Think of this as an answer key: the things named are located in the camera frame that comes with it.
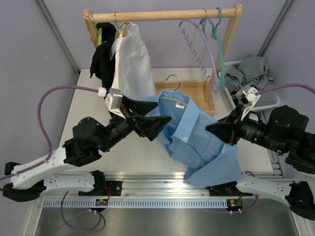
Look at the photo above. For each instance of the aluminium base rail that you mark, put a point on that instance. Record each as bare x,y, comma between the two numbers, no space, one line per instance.
162,184

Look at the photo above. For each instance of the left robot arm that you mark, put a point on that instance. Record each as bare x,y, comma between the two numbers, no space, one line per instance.
90,138

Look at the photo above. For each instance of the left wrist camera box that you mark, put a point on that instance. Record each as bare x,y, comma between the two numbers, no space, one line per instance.
113,101

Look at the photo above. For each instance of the blue shirt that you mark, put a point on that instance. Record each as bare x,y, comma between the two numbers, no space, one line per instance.
209,160

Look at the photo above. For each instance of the white slotted cable duct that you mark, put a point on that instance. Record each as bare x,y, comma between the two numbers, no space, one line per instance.
137,203

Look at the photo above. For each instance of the white shirt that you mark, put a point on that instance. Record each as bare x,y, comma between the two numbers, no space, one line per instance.
133,73

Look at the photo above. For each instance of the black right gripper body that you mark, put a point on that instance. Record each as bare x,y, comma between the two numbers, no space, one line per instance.
250,129

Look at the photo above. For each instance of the grey shirt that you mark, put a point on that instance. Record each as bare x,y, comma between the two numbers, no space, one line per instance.
252,71

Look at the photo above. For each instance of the yellow plastic hanger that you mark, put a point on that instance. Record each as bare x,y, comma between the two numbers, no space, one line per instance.
122,28

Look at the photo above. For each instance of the wooden clothes rack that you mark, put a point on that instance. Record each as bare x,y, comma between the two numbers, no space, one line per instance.
200,90

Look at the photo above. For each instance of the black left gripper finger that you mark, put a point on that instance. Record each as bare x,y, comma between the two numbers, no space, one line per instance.
140,107
148,127

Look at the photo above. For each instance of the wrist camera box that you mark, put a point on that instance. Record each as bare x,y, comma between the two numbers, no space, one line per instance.
248,97
113,101

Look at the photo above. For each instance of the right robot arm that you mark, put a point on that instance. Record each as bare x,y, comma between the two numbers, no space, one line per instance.
284,133

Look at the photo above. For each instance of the white plastic basket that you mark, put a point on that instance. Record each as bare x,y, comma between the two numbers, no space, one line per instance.
267,101

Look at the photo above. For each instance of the green plastic hanger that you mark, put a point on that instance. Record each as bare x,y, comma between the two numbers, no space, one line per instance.
100,35

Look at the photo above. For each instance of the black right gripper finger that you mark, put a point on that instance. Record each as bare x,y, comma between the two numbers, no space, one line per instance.
224,122
223,133

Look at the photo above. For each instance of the purple plastic hanger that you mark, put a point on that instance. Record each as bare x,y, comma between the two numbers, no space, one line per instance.
198,59

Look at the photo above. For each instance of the black shirt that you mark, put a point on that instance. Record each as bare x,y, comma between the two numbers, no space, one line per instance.
103,66

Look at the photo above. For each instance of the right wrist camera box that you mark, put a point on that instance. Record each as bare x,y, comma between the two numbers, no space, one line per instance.
248,97

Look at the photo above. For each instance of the teal plastic hanger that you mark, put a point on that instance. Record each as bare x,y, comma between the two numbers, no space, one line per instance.
219,73

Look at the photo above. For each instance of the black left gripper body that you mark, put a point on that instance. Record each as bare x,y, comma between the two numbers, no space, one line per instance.
119,127

